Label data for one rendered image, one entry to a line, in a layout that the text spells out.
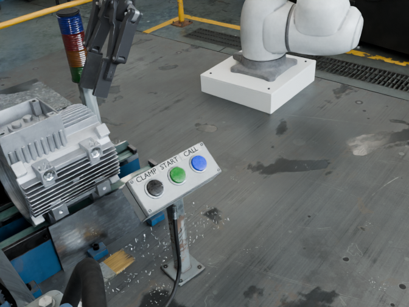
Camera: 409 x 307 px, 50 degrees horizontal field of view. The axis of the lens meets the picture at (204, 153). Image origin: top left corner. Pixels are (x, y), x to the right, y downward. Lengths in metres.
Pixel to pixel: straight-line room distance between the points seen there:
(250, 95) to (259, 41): 0.18
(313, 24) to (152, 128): 0.59
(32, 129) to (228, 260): 0.49
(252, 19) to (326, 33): 0.24
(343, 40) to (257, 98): 0.32
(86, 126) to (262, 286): 0.49
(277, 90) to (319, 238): 0.60
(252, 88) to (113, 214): 0.70
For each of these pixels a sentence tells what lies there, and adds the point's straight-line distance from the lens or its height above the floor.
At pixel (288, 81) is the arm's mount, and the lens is 1.53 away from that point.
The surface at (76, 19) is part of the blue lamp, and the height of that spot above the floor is 1.20.
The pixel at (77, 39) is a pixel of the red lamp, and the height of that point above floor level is 1.15.
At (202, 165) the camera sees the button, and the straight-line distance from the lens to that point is 0.81.
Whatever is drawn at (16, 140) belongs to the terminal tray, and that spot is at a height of 1.13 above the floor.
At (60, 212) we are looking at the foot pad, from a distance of 0.92.
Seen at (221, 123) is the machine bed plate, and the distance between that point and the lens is 1.44.
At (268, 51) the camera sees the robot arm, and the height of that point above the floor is 0.97.
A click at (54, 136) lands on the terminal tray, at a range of 0.89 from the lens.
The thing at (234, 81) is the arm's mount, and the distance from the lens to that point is 1.54.
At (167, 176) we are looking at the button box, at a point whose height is 1.07.
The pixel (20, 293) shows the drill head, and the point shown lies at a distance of 0.62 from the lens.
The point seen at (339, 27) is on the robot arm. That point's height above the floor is 1.07.
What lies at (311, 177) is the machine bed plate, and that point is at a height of 0.80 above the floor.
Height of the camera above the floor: 1.55
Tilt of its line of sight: 35 degrees down
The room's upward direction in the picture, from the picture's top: 4 degrees counter-clockwise
